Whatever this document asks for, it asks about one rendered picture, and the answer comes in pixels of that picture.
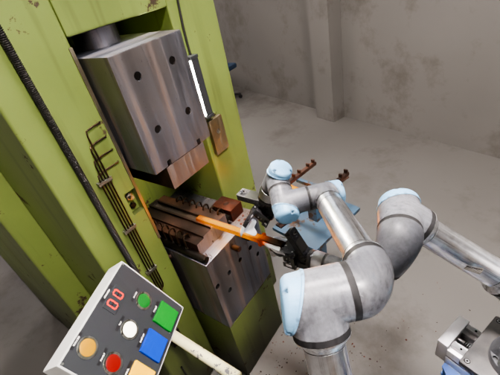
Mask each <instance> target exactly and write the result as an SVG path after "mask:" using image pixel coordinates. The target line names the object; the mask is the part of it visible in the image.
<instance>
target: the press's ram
mask: <svg viewBox="0 0 500 375"><path fill-rule="evenodd" d="M119 36H120V38H121V41H119V42H116V43H115V44H112V45H108V46H106V47H103V48H98V49H95V50H91V51H84V52H78V50H77V48H73V50H74V52H75V54H76V56H77V59H78V61H79V63H80V65H81V67H82V70H83V72H84V74H85V76H86V78H87V80H88V82H89V85H90V86H91V88H92V91H93V93H94V95H95V97H96V99H97V101H98V104H99V106H100V108H101V110H102V112H103V115H104V117H105V119H106V121H107V123H108V125H109V128H110V129H111V131H112V134H113V135H114V138H115V140H116V142H117V144H118V146H119V149H120V151H121V153H122V155H123V157H124V160H125V162H126V164H127V166H128V168H132V169H134V170H140V171H143V172H145V173H151V174H153V175H157V174H158V173H160V172H161V171H162V170H164V169H165V168H166V167H168V164H167V163H170V164H172V163H173V162H175V161H176V160H178V159H179V158H181V157H182V156H183V155H184V154H186V153H187V152H189V151H190V150H192V149H193V148H194V147H195V146H197V145H198V144H197V142H199V143H201V142H203V141H204V140H205V139H206V138H208V137H209V136H210V132H209V129H208V125H207V121H206V119H205V114H204V111H203V108H202V104H201V100H200V98H199V93H198V90H197V87H196V83H195V80H194V77H193V72H192V69H191V67H190V62H189V59H188V55H187V51H186V49H185V44H184V41H183V38H182V34H181V31H180V30H179V29H177V30H169V31H155V32H147V33H133V34H125V35H119Z"/></svg>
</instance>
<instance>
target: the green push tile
mask: <svg viewBox="0 0 500 375"><path fill-rule="evenodd" d="M178 313H179V312H177V311H176V310H175V309H173V308H172V307H171V306H170V305H168V304H167V303H165V302H164V301H161V303H160V304H159V306H158V309H157V311H156V314H155V316H154V318H153V322H155V323H156V324H157V325H159V326H160V327H162V328H163V329H165V330H166V331H167V332H169V333H170V332H171V331H172V329H173V325H174V323H175V320H176V317H177V315H178Z"/></svg>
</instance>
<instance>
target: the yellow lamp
mask: <svg viewBox="0 0 500 375"><path fill-rule="evenodd" d="M95 350H96V344H95V342H94V340H92V339H85V340H83V341H82V342H81V344H80V353H81V354H82V355H83V356H86V357H87V356H91V355H92V354H93V353H94V352H95Z"/></svg>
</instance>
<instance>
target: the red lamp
mask: <svg viewBox="0 0 500 375"><path fill-rule="evenodd" d="M120 366H121V359H120V357H119V356H118V355H116V354H112V355H110V356H109V357H108V358H107V360H106V368H107V370H108V371H110V372H116V371H117V370H118V369H119V367H120Z"/></svg>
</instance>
